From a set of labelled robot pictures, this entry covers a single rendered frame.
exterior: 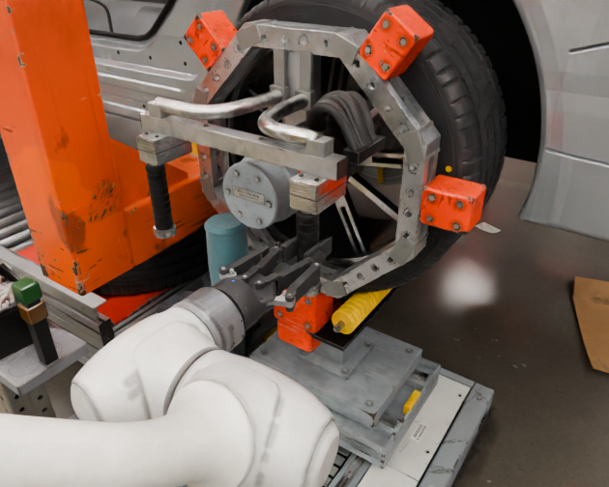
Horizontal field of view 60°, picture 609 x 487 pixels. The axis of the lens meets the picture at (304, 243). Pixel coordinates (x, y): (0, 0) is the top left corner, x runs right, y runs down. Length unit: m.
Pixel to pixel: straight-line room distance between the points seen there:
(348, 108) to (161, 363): 0.48
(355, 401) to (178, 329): 0.87
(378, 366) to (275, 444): 1.04
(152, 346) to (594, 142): 0.85
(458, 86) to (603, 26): 0.25
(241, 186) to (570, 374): 1.39
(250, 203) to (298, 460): 0.57
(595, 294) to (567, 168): 1.34
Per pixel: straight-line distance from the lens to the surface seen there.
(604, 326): 2.27
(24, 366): 1.33
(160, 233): 1.07
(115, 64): 1.83
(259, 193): 0.95
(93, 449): 0.44
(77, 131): 1.24
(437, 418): 1.62
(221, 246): 1.12
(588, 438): 1.83
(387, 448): 1.43
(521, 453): 1.72
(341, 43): 0.95
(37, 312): 1.22
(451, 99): 0.98
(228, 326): 0.67
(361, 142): 0.84
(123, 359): 0.60
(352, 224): 1.18
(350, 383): 1.47
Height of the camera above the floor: 1.27
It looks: 30 degrees down
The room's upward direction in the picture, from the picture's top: straight up
